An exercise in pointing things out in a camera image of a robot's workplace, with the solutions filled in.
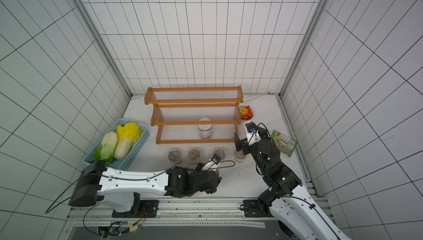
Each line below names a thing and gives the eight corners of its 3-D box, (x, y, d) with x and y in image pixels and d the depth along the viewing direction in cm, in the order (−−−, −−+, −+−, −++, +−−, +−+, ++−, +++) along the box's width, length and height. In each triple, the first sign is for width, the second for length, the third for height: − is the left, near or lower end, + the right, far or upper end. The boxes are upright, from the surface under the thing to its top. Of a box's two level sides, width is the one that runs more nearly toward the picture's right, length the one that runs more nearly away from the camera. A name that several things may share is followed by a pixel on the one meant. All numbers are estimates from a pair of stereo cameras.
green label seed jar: (169, 164, 88) (167, 160, 83) (171, 154, 91) (169, 149, 87) (181, 164, 88) (179, 160, 83) (182, 154, 91) (181, 150, 87)
